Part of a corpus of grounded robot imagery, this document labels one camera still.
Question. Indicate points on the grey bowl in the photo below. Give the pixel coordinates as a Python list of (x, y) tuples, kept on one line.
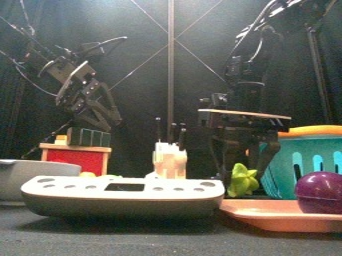
[(31, 176)]

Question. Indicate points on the white grey kitchen scale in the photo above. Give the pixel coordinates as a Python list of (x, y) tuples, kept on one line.
[(122, 196)]

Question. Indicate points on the dark green block toy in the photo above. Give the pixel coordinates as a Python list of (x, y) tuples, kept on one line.
[(89, 136)]

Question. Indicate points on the green toy starfruit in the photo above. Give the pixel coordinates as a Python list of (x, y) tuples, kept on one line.
[(244, 182)]

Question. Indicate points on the slanted metal frame pole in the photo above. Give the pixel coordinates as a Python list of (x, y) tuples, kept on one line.
[(319, 73)]

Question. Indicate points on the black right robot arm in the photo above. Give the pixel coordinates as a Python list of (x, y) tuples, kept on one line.
[(254, 53)]

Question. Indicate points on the vertical metal frame pole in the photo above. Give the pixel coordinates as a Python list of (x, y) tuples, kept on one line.
[(170, 66)]

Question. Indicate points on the small yellow block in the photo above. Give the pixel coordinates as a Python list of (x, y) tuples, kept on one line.
[(61, 140)]

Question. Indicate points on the yellow toy food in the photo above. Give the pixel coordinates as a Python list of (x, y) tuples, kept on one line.
[(88, 174)]

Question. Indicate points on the purple toy ball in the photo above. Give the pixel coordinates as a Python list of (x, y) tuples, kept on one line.
[(321, 192)]

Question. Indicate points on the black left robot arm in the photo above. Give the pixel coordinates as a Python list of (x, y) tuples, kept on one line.
[(33, 53)]

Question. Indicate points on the red wooden toy box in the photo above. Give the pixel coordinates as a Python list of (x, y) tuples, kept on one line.
[(82, 158)]

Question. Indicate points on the teal basket with orange rim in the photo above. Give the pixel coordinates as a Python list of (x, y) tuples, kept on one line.
[(308, 156)]

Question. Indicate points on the orange tray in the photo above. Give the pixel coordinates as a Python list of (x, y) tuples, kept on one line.
[(285, 216)]

